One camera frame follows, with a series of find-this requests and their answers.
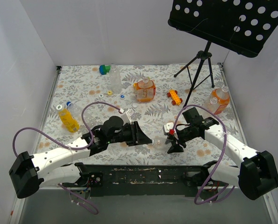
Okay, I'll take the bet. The orange label tea bottle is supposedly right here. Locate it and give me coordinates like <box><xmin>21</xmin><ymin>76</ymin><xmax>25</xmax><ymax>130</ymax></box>
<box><xmin>134</xmin><ymin>77</ymin><xmax>156</xmax><ymax>102</ymax></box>

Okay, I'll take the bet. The clear Pocari Sweat bottle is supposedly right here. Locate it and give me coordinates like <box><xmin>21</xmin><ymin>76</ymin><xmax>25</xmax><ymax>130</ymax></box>
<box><xmin>109</xmin><ymin>64</ymin><xmax>122</xmax><ymax>94</ymax></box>

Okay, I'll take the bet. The clear ribbed plastic bottle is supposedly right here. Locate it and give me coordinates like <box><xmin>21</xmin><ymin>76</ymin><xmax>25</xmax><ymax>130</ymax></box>
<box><xmin>151</xmin><ymin>137</ymin><xmax>171</xmax><ymax>151</ymax></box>

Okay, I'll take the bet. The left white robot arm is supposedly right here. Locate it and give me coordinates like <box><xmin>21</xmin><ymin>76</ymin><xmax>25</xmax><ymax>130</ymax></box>
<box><xmin>9</xmin><ymin>116</ymin><xmax>152</xmax><ymax>199</ymax></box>

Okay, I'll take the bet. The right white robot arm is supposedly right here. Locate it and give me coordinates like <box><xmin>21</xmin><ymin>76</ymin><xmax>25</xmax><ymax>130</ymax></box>
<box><xmin>163</xmin><ymin>107</ymin><xmax>278</xmax><ymax>200</ymax></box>

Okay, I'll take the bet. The small clear bottle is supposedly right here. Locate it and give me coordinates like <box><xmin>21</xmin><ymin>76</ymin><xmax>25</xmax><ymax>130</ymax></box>
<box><xmin>203</xmin><ymin>97</ymin><xmax>220</xmax><ymax>115</ymax></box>

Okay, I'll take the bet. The clear bottle blue cap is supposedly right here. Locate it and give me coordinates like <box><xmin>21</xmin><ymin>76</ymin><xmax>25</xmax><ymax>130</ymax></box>
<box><xmin>66</xmin><ymin>101</ymin><xmax>93</xmax><ymax>125</ymax></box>

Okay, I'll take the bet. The orange soda bottle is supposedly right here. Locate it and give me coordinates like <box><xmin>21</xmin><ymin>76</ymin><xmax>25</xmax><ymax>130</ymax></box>
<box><xmin>211</xmin><ymin>86</ymin><xmax>230</xmax><ymax>115</ymax></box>

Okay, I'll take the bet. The yellow juice bottle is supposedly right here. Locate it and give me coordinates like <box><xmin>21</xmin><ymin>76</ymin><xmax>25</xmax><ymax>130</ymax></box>
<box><xmin>56</xmin><ymin>105</ymin><xmax>79</xmax><ymax>133</ymax></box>

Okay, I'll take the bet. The orange toy car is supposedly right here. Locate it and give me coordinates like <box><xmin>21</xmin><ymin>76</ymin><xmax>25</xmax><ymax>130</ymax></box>
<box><xmin>167</xmin><ymin>90</ymin><xmax>183</xmax><ymax>105</ymax></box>

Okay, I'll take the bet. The floral table mat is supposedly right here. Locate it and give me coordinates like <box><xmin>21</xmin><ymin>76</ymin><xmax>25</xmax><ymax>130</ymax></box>
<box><xmin>35</xmin><ymin>64</ymin><xmax>239</xmax><ymax>167</ymax></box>

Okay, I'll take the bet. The blue green toy block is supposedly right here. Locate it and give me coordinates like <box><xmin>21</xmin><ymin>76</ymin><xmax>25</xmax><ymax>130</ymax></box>
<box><xmin>99</xmin><ymin>65</ymin><xmax>111</xmax><ymax>75</ymax></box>

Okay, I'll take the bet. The black music stand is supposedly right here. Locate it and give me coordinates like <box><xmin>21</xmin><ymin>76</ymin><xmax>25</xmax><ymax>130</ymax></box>
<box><xmin>168</xmin><ymin>0</ymin><xmax>278</xmax><ymax>111</ymax></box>

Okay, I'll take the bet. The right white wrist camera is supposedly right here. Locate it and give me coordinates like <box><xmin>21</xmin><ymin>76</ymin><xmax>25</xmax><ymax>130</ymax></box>
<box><xmin>163</xmin><ymin>122</ymin><xmax>174</xmax><ymax>136</ymax></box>

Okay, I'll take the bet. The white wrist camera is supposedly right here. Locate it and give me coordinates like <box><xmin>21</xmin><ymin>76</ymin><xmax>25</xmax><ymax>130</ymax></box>
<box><xmin>163</xmin><ymin>122</ymin><xmax>174</xmax><ymax>136</ymax></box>
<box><xmin>119</xmin><ymin>108</ymin><xmax>135</xmax><ymax>124</ymax></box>

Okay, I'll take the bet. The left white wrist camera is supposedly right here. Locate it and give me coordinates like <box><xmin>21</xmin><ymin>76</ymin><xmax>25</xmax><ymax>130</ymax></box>
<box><xmin>119</xmin><ymin>108</ymin><xmax>135</xmax><ymax>124</ymax></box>

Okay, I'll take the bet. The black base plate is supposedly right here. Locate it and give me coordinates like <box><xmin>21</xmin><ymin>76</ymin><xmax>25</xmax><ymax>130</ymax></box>
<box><xmin>61</xmin><ymin>164</ymin><xmax>229</xmax><ymax>198</ymax></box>

